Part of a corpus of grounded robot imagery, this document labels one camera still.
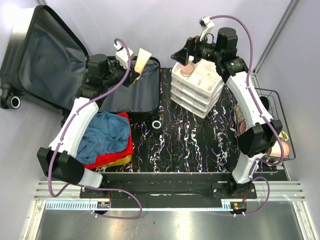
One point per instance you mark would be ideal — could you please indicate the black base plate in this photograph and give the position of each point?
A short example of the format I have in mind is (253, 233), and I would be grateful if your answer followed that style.
(175, 190)

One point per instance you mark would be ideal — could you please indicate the white tube brown cap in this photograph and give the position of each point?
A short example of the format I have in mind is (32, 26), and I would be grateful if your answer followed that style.
(141, 61)

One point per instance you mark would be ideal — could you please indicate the white compartment organizer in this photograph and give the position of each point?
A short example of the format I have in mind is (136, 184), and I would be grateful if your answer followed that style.
(199, 92)

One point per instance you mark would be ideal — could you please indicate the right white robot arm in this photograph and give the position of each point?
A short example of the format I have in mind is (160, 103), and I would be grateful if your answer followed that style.
(236, 75)

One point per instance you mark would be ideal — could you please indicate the yellow green mug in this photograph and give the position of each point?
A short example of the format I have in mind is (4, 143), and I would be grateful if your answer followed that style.
(284, 136)

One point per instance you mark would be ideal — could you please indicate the blue cloth garment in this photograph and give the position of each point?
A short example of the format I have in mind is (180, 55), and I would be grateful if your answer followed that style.
(105, 137)

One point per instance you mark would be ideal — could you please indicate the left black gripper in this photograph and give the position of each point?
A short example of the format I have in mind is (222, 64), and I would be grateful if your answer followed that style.
(130, 77)

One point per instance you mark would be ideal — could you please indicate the black wire basket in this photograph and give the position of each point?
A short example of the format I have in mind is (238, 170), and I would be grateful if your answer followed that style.
(260, 139)

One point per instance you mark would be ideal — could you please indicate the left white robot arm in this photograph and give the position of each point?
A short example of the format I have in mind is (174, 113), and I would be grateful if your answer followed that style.
(58, 161)

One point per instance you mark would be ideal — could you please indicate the red garment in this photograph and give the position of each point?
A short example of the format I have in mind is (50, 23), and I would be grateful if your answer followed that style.
(117, 156)

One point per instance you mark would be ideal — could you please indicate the black bowl in basket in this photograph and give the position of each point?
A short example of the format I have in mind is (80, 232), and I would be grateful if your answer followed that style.
(265, 102)

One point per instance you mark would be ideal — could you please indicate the pink patterned mug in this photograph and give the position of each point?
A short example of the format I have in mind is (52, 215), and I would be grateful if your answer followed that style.
(243, 127)

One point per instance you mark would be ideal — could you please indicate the white black space suitcase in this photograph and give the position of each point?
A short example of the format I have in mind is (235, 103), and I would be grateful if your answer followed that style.
(46, 60)

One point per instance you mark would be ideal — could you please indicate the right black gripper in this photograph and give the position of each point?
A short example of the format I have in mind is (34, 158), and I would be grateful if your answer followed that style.
(194, 44)

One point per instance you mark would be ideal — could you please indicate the orange plastic bin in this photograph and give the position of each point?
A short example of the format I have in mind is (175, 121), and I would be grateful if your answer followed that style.
(119, 162)

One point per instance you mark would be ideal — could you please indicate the peach pink cup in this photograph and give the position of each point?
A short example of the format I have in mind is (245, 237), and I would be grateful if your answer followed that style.
(275, 151)

